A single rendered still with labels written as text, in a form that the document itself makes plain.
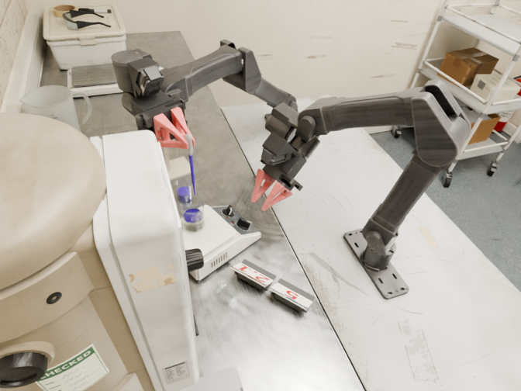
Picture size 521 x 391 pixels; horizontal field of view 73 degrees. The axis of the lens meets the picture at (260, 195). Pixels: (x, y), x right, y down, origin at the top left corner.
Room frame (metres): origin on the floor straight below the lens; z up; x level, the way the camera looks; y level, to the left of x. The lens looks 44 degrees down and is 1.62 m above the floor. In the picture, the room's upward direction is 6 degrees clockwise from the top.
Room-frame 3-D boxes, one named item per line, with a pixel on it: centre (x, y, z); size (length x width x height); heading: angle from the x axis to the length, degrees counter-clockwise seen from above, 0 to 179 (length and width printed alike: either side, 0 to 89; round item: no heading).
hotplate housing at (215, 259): (0.53, 0.11, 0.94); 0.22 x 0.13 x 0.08; 138
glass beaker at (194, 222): (0.52, 0.15, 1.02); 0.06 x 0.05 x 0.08; 139
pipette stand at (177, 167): (0.81, 0.26, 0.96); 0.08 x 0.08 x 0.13; 36
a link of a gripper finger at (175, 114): (0.55, 0.17, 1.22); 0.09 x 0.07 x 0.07; 47
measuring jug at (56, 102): (0.92, 0.65, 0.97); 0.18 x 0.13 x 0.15; 123
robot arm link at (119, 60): (0.66, 0.25, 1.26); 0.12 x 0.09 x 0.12; 143
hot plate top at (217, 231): (0.51, 0.13, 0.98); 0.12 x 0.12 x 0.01; 48
